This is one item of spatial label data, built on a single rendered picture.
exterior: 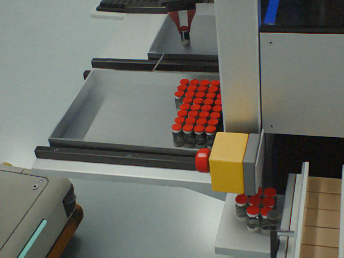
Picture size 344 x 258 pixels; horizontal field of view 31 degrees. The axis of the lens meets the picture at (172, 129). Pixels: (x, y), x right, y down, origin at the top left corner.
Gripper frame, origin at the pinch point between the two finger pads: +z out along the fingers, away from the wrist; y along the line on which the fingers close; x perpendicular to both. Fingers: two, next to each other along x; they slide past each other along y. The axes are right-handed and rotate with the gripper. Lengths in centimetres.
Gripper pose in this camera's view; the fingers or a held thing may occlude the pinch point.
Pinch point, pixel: (184, 28)
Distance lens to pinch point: 154.2
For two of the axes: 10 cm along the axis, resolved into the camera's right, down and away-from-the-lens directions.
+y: 9.9, -0.9, -0.5
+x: -0.1, -5.9, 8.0
